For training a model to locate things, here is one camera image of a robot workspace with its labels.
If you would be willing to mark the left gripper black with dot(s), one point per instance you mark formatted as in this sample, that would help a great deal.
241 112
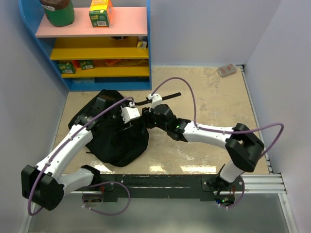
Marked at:
121 125

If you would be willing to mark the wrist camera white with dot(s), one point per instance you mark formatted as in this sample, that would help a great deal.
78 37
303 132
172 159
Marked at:
129 113
155 99

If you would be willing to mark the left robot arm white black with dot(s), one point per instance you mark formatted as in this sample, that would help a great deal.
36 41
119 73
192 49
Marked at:
44 185

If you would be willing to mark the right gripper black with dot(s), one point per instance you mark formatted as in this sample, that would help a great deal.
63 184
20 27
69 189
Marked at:
146 116

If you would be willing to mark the green small box left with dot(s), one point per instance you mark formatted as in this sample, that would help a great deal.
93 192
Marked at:
66 67

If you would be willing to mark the green small box right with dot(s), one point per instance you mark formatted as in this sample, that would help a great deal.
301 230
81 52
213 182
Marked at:
86 64

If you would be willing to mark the yellow green box on shelf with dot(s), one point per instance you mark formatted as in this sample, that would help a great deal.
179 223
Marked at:
100 13

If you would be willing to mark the green small box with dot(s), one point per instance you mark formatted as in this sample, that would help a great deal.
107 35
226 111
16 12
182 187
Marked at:
66 67
86 64

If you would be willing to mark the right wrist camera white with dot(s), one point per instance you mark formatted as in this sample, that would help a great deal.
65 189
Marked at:
155 99

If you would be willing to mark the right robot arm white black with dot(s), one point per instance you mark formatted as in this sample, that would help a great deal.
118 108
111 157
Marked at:
243 147

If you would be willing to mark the small yellow white box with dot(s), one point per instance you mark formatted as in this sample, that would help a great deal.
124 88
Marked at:
142 45

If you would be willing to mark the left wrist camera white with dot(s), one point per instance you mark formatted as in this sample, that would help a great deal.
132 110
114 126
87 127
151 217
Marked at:
129 113

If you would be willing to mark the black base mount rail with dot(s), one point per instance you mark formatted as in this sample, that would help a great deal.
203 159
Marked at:
202 187

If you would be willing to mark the blue shelf unit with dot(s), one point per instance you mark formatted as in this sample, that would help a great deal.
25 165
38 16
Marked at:
81 41

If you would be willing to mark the black student backpack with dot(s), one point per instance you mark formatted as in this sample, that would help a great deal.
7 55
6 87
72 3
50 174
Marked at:
117 149

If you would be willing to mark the orange snack packet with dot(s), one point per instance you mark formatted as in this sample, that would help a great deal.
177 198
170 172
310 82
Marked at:
111 62

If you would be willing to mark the grey red packet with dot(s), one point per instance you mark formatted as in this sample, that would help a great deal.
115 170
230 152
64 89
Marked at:
226 70

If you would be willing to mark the green brown bag on shelf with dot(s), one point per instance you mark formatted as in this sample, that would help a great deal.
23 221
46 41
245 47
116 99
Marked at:
60 13

